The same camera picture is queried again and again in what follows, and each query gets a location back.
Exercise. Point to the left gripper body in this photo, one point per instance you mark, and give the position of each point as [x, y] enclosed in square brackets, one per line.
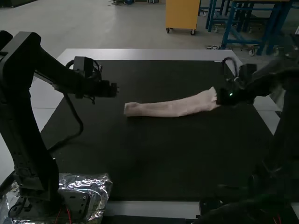
[105, 89]

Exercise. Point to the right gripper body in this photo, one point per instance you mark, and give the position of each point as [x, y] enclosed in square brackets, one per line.
[227, 95]

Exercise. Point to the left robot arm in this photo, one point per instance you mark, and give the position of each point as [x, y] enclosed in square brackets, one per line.
[25, 121]

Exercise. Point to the black mat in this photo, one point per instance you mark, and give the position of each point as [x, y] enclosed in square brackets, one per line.
[151, 154]

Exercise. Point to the blue metal frame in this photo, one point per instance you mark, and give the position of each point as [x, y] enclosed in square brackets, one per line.
[245, 21]
[215, 14]

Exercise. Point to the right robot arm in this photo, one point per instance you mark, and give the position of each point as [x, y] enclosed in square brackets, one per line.
[287, 121]

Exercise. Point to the pale towel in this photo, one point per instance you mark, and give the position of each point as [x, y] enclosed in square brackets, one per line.
[163, 108]

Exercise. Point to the yellow wheeled cabinet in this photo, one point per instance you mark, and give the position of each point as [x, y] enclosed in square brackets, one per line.
[182, 14]

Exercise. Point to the silver foil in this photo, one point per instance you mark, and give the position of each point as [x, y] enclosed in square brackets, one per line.
[93, 185]

